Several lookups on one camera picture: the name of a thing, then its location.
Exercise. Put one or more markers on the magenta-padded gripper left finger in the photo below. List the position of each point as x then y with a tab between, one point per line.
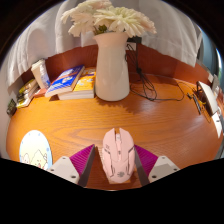
65	166

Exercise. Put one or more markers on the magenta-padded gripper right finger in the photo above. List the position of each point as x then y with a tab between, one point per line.
160	167

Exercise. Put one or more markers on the pink computer mouse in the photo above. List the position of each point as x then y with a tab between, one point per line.
117	156

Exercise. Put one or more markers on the round cartoon-print mouse pad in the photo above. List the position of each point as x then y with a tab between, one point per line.
35	150

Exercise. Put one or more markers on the red-brown book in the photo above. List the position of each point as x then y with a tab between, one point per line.
40	92

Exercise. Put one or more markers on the green and black mug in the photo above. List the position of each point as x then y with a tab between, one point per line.
11	107

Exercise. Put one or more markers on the yellow and black book stack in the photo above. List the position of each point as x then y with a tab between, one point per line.
26	93

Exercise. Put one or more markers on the silver laptop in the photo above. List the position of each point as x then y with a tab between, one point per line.
208	98

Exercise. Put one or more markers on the clear sanitizer spray bottle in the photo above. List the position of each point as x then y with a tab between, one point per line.
46	80

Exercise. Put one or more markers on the cream lidded tumbler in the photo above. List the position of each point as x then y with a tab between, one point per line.
37	71

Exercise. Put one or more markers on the white ceramic vase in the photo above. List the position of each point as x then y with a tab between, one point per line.
111	70

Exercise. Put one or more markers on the white sheer curtain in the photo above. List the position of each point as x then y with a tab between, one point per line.
173	36

